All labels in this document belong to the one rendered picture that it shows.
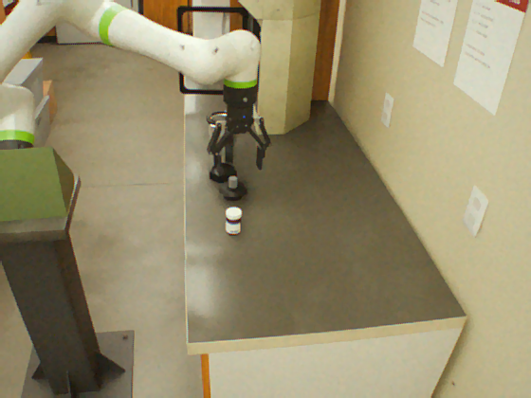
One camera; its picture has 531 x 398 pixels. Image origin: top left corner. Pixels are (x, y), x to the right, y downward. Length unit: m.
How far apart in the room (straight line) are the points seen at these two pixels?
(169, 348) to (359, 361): 1.23
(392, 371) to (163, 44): 1.04
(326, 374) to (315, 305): 0.19
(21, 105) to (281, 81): 0.94
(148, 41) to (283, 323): 0.77
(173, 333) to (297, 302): 1.25
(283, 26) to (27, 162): 1.00
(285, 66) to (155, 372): 1.43
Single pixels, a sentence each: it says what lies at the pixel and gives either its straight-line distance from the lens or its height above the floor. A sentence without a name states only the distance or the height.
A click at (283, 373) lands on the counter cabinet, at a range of 1.24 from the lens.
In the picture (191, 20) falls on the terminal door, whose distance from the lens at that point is 2.12.
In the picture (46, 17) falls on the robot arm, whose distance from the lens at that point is 1.36.
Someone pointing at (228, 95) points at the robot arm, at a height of 1.33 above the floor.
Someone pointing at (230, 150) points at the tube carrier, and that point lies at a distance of 1.57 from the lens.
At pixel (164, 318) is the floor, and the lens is 2.43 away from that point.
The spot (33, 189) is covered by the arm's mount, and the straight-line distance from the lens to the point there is 1.51.
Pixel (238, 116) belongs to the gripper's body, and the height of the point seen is 1.27.
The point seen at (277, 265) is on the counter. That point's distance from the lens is 1.29.
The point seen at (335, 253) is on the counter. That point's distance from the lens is 1.35.
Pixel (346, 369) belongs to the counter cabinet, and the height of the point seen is 0.79.
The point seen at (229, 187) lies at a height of 0.98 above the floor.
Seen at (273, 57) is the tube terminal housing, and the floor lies 1.27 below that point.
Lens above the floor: 1.80
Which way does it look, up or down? 34 degrees down
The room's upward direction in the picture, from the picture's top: 3 degrees clockwise
